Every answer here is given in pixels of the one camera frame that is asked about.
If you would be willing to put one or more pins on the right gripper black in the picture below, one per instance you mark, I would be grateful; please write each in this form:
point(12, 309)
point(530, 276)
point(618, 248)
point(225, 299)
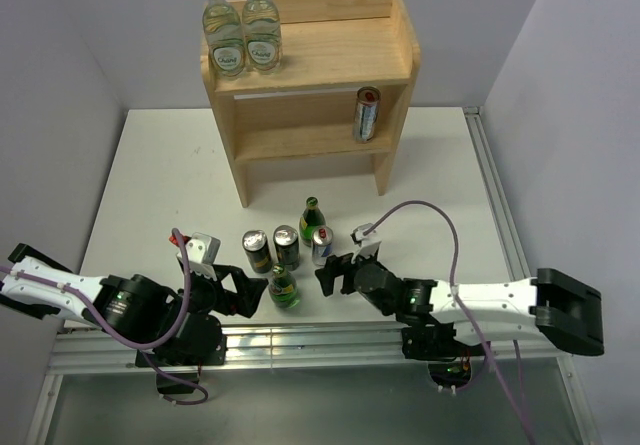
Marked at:
point(335, 267)

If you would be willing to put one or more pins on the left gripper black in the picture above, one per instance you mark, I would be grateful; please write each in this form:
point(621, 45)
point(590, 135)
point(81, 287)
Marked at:
point(249, 290)

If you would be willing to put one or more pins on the silver blue energy can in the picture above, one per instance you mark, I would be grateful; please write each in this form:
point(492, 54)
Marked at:
point(366, 113)
point(322, 245)

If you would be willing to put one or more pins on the green glass bottle front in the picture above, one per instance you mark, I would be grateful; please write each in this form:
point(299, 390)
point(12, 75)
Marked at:
point(283, 287)

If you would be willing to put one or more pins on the green glass bottle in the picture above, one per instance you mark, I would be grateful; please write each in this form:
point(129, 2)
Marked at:
point(310, 219)
point(283, 287)

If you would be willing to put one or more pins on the black can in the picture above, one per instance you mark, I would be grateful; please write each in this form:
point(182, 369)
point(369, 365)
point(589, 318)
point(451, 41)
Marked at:
point(286, 243)
point(256, 247)

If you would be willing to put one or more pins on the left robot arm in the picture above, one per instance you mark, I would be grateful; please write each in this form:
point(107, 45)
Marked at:
point(138, 312)

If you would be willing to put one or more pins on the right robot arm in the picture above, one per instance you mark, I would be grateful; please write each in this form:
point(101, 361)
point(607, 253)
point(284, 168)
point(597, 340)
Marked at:
point(551, 309)

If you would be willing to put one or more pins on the wooden two-tier shelf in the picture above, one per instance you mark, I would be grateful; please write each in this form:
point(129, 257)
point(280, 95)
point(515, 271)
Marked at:
point(305, 109)

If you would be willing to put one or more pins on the clear glass bottle right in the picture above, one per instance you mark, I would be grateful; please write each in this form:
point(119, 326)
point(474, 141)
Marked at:
point(262, 30)

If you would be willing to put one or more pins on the clear glass bottle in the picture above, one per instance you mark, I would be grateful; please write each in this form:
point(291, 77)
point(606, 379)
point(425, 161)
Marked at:
point(224, 37)
point(262, 30)

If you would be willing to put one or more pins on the clear glass bottle left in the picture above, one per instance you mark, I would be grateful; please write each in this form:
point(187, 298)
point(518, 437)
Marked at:
point(224, 37)

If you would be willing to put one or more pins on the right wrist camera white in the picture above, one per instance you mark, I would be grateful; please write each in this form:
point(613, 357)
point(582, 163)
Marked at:
point(367, 243)

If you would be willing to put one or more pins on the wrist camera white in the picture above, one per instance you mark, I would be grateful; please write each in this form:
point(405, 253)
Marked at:
point(201, 249)
point(367, 243)

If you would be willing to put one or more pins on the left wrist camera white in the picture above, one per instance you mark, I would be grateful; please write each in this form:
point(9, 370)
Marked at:
point(201, 249)

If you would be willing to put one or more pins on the aluminium rail front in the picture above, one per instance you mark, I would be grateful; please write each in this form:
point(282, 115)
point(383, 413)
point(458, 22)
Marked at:
point(279, 385)

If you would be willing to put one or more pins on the aluminium rail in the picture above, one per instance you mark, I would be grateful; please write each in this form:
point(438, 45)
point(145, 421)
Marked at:
point(279, 385)
point(510, 242)

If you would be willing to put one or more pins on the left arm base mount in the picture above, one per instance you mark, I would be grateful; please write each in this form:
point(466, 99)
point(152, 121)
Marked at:
point(171, 384)

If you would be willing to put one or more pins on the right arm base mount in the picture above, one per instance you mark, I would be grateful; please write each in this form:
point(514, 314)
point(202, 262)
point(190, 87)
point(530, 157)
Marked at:
point(452, 366)

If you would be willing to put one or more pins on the aluminium rail right side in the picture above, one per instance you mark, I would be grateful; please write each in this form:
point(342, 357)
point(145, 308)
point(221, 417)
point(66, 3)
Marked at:
point(510, 242)

